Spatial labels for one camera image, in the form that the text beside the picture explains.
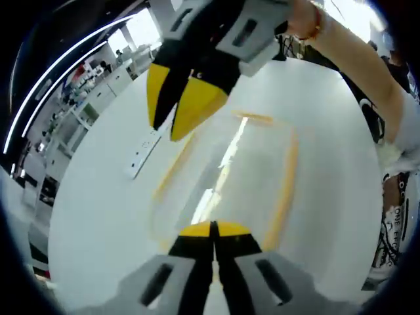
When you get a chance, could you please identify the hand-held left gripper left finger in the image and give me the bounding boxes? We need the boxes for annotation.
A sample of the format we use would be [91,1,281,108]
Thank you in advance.
[73,220,217,315]

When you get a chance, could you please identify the red string bracelet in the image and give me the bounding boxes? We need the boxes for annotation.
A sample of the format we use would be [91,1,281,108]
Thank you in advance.
[299,1,325,42]

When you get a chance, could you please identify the black tripod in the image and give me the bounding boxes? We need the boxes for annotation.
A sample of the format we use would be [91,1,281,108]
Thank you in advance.
[277,32,308,62]

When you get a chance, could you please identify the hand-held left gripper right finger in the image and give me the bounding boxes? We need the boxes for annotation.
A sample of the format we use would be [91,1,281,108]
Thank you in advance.
[215,220,362,315]

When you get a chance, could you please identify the white shelf unit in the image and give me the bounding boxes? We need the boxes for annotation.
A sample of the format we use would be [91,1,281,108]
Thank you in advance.
[44,98,101,173]

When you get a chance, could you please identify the person's right hand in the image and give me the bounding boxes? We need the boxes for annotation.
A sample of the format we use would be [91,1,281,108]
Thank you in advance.
[287,0,321,40]

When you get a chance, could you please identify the person's white printed shirt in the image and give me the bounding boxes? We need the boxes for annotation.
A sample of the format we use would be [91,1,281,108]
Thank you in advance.
[360,91,420,289]

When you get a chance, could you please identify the ceiling light strip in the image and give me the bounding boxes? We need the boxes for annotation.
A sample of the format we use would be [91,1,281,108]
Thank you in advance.
[3,14,135,155]
[21,40,109,138]

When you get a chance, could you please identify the black shoulder strap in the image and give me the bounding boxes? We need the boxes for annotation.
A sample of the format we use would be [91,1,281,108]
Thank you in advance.
[337,70,387,145]

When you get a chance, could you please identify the white power strip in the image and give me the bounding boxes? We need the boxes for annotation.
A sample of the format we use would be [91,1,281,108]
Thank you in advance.
[126,129,162,180]

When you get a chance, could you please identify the clear plastic bag orange-edged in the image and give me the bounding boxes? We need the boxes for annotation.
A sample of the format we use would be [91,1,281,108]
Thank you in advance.
[149,110,301,252]

